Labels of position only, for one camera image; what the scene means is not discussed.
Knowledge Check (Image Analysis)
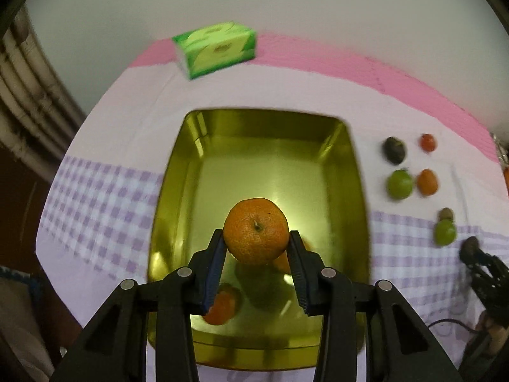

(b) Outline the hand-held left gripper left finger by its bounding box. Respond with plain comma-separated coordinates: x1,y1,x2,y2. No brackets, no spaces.
50,229,227,382

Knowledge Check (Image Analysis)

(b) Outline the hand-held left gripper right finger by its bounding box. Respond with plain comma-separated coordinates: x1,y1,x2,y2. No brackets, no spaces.
287,230,464,382

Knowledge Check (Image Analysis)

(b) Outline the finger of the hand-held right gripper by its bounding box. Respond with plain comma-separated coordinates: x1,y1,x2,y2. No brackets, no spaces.
463,249,509,319

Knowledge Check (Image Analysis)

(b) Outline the dark passion fruit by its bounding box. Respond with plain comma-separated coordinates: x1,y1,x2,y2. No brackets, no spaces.
383,136,407,165
459,236,482,263

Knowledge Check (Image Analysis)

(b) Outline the orange mandarin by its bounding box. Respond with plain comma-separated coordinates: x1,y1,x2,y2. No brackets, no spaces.
416,168,439,195
223,198,290,265

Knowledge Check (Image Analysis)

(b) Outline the gold metal tray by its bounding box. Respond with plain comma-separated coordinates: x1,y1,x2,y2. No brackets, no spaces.
147,108,372,371

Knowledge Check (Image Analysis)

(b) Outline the person's right hand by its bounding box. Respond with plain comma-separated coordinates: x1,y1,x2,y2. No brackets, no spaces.
479,314,508,356

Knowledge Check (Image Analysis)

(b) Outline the white lilac checked cloth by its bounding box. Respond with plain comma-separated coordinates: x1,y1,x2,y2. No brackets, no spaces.
36,61,509,382

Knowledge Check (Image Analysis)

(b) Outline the beige mat with blue edge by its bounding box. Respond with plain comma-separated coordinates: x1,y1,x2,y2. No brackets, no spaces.
0,266,56,382

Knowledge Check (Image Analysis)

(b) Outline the pink foam mat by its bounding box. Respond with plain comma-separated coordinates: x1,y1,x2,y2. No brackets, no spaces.
127,32,502,164

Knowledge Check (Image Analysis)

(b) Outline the green tissue pack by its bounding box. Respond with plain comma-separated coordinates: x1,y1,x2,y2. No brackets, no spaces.
172,22,257,80

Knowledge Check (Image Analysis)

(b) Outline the beige patterned curtain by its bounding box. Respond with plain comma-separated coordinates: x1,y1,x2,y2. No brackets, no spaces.
0,8,86,180

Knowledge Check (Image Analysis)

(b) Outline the black cable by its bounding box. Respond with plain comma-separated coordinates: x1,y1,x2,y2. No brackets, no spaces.
425,317,480,333

